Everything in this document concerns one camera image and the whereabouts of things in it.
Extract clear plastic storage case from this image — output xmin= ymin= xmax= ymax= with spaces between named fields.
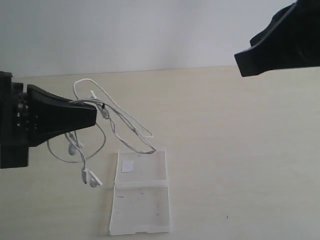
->
xmin=109 ymin=148 xmax=173 ymax=236

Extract white sticker in case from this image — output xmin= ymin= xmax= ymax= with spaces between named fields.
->
xmin=121 ymin=160 xmax=134 ymax=173

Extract white wired earphones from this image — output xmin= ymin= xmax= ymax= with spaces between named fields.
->
xmin=46 ymin=78 xmax=157 ymax=188

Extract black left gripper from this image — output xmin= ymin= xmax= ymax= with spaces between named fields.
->
xmin=0 ymin=71 xmax=97 ymax=169

